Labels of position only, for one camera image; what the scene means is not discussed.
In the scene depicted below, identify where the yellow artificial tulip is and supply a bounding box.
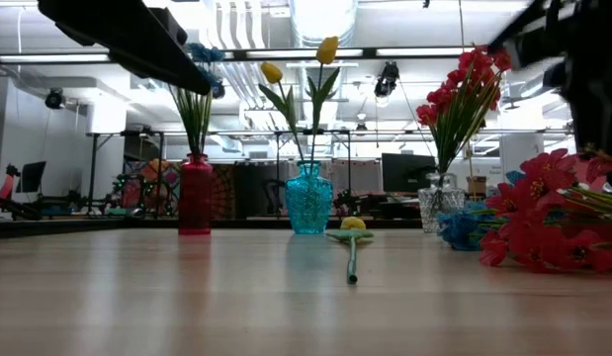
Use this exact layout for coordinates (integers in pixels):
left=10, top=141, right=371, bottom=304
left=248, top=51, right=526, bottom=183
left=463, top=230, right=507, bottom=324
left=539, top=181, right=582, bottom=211
left=258, top=61, right=306, bottom=164
left=305, top=36, right=342, bottom=164
left=324, top=216, right=376, bottom=286

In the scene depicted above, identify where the black metal stand frame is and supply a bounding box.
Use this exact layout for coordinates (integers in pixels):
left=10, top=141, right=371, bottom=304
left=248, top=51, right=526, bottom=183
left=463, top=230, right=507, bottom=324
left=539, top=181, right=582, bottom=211
left=86, top=130, right=166, bottom=218

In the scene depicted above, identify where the red ribbed glass vase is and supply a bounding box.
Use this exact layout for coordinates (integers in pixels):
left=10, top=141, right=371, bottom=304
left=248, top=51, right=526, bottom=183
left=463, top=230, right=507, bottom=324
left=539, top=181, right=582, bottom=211
left=178, top=153, right=214, bottom=236

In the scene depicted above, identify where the clear glass vase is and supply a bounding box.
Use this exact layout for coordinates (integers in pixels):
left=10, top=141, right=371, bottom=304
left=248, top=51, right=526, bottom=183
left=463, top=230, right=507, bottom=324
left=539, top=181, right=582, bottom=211
left=417, top=171, right=467, bottom=233

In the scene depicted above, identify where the black computer monitor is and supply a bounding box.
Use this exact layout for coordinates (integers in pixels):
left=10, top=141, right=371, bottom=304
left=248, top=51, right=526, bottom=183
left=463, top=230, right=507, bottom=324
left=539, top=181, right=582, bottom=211
left=381, top=152, right=438, bottom=194

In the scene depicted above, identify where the small dark monitor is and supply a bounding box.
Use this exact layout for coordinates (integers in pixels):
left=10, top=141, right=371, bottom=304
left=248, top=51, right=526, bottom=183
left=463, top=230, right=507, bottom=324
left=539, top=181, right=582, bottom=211
left=16, top=160, right=47, bottom=194

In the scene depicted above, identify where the pink object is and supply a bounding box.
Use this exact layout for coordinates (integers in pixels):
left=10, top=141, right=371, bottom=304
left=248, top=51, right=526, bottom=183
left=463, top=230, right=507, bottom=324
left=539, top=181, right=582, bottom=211
left=0, top=165, right=16, bottom=200

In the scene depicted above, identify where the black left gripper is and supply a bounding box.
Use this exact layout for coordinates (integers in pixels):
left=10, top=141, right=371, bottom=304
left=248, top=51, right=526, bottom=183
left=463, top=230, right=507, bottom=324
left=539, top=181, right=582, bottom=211
left=37, top=0, right=213, bottom=96

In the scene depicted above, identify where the blue artificial flower bunch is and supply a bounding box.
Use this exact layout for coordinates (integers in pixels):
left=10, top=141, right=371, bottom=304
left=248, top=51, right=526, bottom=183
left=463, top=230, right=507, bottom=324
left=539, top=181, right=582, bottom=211
left=186, top=42, right=226, bottom=157
left=436, top=169, right=527, bottom=252
left=169, top=73, right=216, bottom=157

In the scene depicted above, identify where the black table edge rail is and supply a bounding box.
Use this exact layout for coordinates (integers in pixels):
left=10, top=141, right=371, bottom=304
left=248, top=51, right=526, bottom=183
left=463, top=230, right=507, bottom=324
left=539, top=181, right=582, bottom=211
left=0, top=216, right=425, bottom=241

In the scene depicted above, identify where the colourful mandala tapestry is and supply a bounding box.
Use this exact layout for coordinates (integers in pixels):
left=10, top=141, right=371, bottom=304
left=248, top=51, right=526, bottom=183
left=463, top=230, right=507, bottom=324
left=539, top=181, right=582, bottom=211
left=122, top=157, right=237, bottom=220

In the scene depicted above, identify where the red artificial flower bunch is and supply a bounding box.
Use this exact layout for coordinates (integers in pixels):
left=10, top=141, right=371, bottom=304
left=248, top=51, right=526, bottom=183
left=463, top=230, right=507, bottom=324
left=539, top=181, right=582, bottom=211
left=478, top=141, right=612, bottom=275
left=415, top=86, right=465, bottom=175
left=433, top=44, right=513, bottom=175

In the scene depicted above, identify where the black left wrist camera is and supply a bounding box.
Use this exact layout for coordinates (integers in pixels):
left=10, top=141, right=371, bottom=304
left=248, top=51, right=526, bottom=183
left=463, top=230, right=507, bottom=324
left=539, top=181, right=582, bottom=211
left=146, top=5, right=189, bottom=46

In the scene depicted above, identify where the thin hanging cable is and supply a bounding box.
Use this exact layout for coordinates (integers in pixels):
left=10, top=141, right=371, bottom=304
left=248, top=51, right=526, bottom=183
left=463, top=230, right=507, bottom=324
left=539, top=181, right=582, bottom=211
left=457, top=0, right=479, bottom=199

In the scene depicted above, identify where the white cylindrical column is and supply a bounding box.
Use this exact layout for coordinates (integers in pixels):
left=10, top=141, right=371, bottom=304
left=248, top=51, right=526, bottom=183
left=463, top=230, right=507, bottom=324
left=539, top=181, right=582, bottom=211
left=498, top=132, right=552, bottom=172

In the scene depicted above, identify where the turquoise glass vase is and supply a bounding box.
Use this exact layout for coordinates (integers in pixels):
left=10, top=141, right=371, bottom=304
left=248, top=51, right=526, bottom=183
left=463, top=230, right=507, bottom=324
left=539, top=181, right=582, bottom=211
left=285, top=160, right=334, bottom=235

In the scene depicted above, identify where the black ceiling-mounted camera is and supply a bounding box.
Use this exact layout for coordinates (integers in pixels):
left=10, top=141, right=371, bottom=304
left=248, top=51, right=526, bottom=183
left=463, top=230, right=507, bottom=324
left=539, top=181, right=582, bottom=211
left=373, top=60, right=401, bottom=98
left=44, top=87, right=67, bottom=111

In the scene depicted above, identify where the brown cardboard box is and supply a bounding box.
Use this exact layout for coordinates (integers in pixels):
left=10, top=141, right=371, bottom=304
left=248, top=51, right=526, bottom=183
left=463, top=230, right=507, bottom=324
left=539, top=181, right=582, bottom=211
left=466, top=175, right=488, bottom=195

